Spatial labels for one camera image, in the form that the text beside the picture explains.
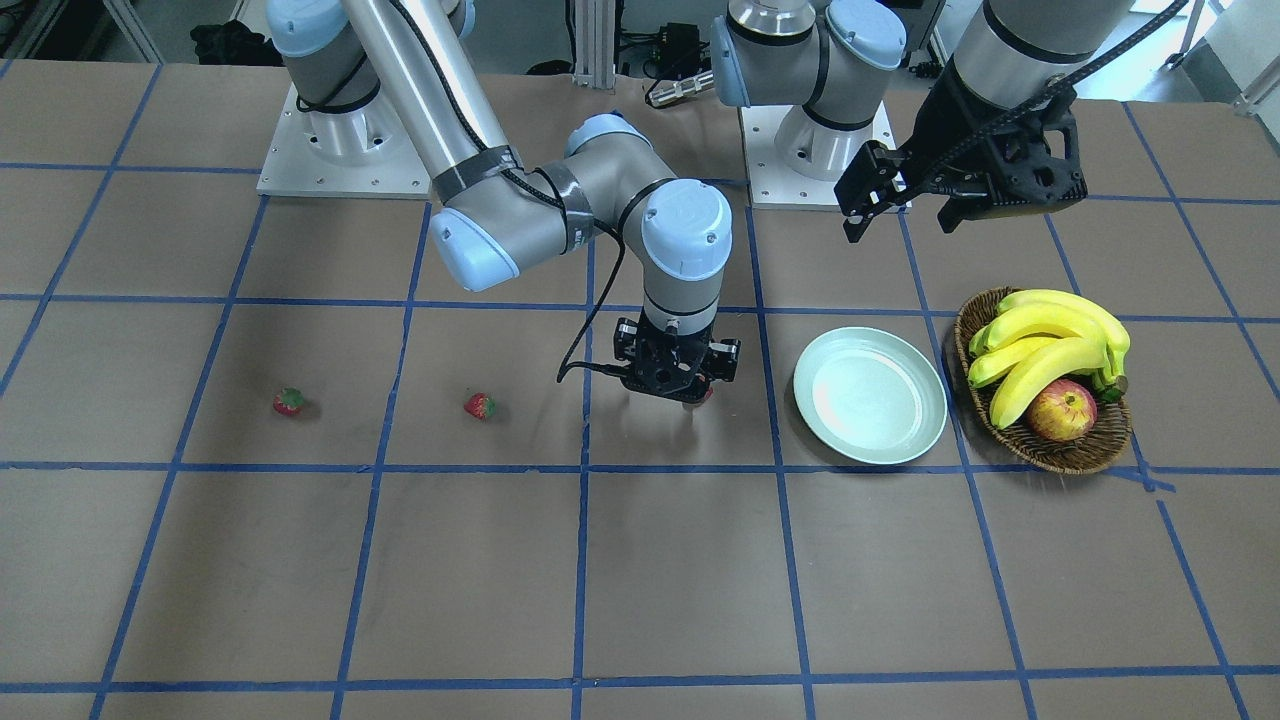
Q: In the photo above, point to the red apple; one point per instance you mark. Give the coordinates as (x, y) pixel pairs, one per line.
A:
(1062, 412)

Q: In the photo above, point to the light green plate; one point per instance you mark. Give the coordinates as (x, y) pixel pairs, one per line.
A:
(869, 395)

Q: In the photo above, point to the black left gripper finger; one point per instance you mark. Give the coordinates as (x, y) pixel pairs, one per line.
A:
(960, 209)
(868, 187)

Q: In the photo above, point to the aluminium profile post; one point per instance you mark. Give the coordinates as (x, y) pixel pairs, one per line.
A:
(593, 26)

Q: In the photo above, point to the yellow banana bunch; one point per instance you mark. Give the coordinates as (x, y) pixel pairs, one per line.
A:
(1036, 338)

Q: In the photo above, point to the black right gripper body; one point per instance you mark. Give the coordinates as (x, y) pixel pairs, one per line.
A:
(627, 349)

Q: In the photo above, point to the wicker basket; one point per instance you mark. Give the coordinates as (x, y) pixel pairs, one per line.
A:
(1095, 451)

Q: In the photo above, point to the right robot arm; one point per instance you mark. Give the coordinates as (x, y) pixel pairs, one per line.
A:
(377, 75)

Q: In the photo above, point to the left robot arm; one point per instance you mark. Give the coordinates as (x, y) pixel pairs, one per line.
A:
(835, 59)

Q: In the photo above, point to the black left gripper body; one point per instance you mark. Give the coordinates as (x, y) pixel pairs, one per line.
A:
(947, 125)

